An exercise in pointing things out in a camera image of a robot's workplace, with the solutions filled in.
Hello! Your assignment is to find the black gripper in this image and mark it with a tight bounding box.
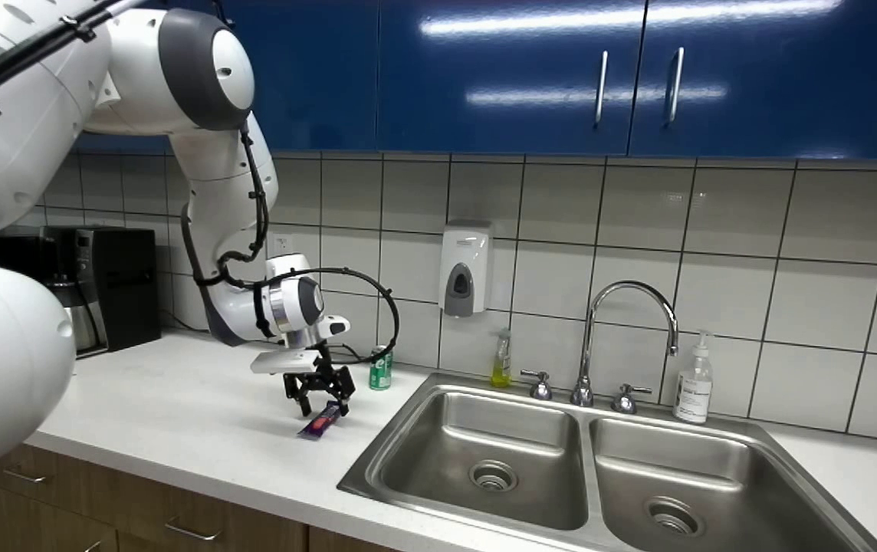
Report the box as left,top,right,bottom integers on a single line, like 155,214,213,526
283,348,359,421

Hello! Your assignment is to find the purple red chocolate bar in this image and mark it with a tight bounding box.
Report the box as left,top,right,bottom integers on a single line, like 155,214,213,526
297,400,352,443

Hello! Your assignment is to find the stainless steel double sink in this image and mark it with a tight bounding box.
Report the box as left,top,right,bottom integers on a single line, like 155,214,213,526
338,370,877,552

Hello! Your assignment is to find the green soda can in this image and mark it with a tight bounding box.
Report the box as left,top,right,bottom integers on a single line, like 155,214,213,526
364,348,397,392

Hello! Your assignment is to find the yellow dish soap bottle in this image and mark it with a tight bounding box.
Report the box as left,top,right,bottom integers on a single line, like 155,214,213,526
489,326,516,392

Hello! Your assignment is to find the wooden base cabinet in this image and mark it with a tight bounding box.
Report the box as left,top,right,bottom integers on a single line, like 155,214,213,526
0,443,397,552

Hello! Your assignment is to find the black coffee maker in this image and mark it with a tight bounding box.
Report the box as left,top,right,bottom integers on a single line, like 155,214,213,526
0,223,162,355

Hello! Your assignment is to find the chrome gooseneck faucet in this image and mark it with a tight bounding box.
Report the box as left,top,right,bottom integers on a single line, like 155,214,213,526
571,277,684,409

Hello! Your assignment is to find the clear pump soap bottle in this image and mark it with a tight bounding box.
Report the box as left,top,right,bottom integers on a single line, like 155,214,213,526
673,331,717,426

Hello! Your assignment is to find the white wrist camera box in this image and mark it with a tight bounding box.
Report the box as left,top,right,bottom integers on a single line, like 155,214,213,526
250,347,326,381

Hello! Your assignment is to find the metal drawer handle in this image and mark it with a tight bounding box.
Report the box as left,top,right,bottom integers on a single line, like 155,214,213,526
161,518,220,547
0,465,52,492

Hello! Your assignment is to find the white wall soap dispenser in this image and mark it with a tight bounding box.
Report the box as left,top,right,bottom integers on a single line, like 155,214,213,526
435,223,494,318

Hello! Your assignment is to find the chrome faucet handle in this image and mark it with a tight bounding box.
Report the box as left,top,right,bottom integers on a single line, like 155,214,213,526
608,381,652,418
519,368,554,402

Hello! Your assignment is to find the silver cabinet door handle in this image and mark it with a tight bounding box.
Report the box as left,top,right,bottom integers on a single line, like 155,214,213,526
666,44,686,128
593,45,613,131

